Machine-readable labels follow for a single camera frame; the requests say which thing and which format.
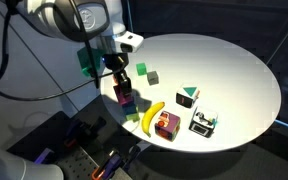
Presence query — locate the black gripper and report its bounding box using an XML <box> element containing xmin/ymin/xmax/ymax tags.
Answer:
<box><xmin>103</xmin><ymin>53</ymin><xmax>132</xmax><ymax>96</ymax></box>

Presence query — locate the pink block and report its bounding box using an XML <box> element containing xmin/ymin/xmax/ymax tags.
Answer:
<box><xmin>113</xmin><ymin>85</ymin><xmax>133</xmax><ymax>105</ymax></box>

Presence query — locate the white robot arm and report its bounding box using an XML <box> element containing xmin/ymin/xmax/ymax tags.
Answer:
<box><xmin>0</xmin><ymin>0</ymin><xmax>143</xmax><ymax>180</ymax></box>

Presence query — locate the blue block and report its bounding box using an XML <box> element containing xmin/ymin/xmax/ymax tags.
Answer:
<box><xmin>122</xmin><ymin>102</ymin><xmax>137</xmax><ymax>115</ymax></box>

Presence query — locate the grey block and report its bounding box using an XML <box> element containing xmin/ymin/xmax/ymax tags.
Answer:
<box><xmin>147</xmin><ymin>71</ymin><xmax>159</xmax><ymax>85</ymax></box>

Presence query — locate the lime green block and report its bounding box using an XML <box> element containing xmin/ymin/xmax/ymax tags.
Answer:
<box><xmin>126</xmin><ymin>112</ymin><xmax>140</xmax><ymax>121</ymax></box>

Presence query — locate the yellow banana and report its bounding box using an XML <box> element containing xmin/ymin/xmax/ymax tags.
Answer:
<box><xmin>141</xmin><ymin>102</ymin><xmax>165</xmax><ymax>137</ymax></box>

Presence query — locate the purple orange picture cube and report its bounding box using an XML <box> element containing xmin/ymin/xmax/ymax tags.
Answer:
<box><xmin>155</xmin><ymin>111</ymin><xmax>181</xmax><ymax>142</ymax></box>

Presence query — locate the orange purple clamp left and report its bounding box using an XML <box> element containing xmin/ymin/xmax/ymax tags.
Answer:
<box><xmin>64</xmin><ymin>119</ymin><xmax>106</xmax><ymax>148</ymax></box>

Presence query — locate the orange purple clamp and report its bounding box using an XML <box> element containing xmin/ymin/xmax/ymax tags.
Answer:
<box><xmin>64</xmin><ymin>119</ymin><xmax>106</xmax><ymax>148</ymax></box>
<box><xmin>91</xmin><ymin>150</ymin><xmax>124</xmax><ymax>180</ymax></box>

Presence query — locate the cube with green triangle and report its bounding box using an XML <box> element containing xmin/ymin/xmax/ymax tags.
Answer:
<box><xmin>176</xmin><ymin>86</ymin><xmax>200</xmax><ymax>108</ymax></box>

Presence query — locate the orange purple clamp right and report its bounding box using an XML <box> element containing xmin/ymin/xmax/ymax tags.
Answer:
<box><xmin>91</xmin><ymin>150</ymin><xmax>124</xmax><ymax>180</ymax></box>

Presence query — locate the black white picture cube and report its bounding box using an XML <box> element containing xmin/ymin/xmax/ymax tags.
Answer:
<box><xmin>189</xmin><ymin>106</ymin><xmax>218</xmax><ymax>138</ymax></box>

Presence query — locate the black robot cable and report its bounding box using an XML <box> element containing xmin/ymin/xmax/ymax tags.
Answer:
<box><xmin>0</xmin><ymin>0</ymin><xmax>115</xmax><ymax>102</ymax></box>

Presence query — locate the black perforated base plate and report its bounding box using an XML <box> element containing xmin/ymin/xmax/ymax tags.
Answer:
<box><xmin>33</xmin><ymin>139</ymin><xmax>135</xmax><ymax>180</ymax></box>

